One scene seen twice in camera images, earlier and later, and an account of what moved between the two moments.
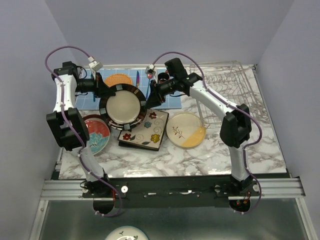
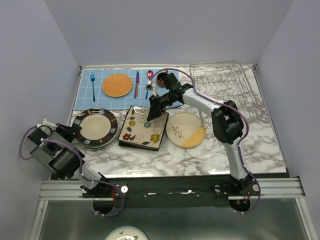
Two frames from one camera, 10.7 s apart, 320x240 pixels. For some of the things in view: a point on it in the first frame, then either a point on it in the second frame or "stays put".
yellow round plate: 186,130 stays put
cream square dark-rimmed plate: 149,134 stays put
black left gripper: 100,88 → 70,131
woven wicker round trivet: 117,78 stays put
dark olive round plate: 126,109 → 99,127
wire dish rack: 239,82 stays put
